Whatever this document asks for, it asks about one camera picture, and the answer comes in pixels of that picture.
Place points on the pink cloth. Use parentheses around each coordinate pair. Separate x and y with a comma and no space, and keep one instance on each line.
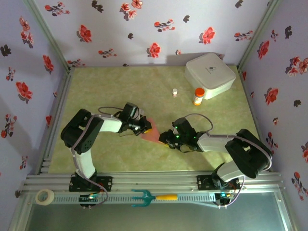
(154,134)

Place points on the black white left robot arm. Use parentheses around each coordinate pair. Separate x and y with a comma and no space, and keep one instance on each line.
(81,132)

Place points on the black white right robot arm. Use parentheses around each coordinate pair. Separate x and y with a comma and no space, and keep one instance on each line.
(247,154)

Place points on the small white vial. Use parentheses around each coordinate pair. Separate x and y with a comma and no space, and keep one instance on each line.
(175,92)

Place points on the orange cap pill bottle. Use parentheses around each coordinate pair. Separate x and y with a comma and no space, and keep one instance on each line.
(198,95)

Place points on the white plastic lidded box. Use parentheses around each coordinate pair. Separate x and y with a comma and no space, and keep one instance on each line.
(209,72)

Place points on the grey metal panel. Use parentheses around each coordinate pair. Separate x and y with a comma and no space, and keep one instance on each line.
(154,219)

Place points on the white tape roll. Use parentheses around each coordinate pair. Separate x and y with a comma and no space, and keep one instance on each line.
(49,192)

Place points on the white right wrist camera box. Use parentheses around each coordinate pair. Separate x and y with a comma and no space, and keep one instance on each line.
(176,130)

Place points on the aluminium mounting rail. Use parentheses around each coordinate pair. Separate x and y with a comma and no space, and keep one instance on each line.
(154,180)

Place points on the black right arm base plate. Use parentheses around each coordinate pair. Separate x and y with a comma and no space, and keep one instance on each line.
(204,183)

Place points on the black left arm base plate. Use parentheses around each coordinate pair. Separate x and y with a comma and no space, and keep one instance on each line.
(106,184)

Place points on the aluminium side rail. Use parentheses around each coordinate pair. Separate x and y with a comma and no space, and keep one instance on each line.
(62,96)
(243,79)

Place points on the aluminium frame post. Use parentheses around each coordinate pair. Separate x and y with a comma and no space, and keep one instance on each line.
(260,31)
(47,31)

